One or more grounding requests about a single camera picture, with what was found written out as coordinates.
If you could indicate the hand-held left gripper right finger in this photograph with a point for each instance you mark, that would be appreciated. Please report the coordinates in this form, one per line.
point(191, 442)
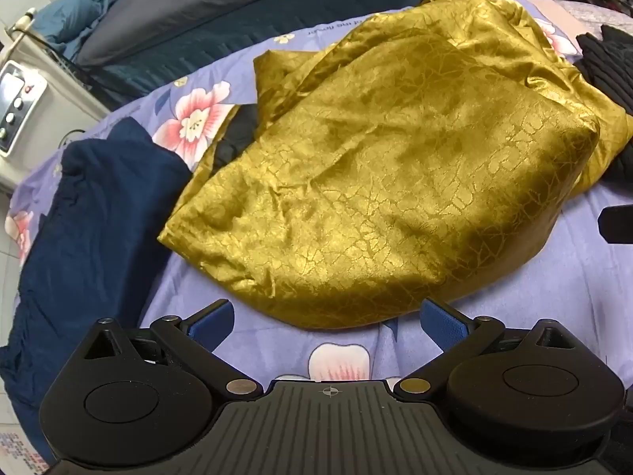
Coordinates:
point(441, 324)

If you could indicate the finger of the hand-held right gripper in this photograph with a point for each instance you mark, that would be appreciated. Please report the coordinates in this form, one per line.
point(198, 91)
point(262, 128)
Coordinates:
point(618, 225)

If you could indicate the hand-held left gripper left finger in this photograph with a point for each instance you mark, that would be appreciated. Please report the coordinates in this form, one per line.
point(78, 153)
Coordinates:
point(213, 324)

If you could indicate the gold crackle-pattern garment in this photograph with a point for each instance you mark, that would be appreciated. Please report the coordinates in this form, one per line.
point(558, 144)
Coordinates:
point(371, 158)

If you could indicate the purple floral bed sheet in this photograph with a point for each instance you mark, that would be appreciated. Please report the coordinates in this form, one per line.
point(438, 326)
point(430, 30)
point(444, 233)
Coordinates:
point(568, 282)

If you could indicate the navy blue garment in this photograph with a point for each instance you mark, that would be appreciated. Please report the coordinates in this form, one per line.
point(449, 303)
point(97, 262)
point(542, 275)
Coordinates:
point(89, 237)

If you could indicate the black knit garment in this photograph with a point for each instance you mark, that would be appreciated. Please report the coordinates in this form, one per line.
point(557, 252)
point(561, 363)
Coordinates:
point(606, 59)

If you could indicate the lilac pillow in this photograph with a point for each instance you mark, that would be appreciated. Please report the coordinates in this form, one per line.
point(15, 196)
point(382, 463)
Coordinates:
point(588, 15)

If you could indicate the grey covered bed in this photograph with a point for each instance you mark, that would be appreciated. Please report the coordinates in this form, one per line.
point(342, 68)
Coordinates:
point(163, 64)

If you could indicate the white machine with knobs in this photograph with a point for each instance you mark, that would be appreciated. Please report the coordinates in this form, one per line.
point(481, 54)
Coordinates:
point(29, 104)

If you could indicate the grey bed sheet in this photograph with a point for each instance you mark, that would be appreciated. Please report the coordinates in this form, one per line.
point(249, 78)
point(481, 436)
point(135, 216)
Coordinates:
point(222, 5)

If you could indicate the blue pillow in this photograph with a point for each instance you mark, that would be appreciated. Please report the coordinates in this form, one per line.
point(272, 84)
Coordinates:
point(74, 15)

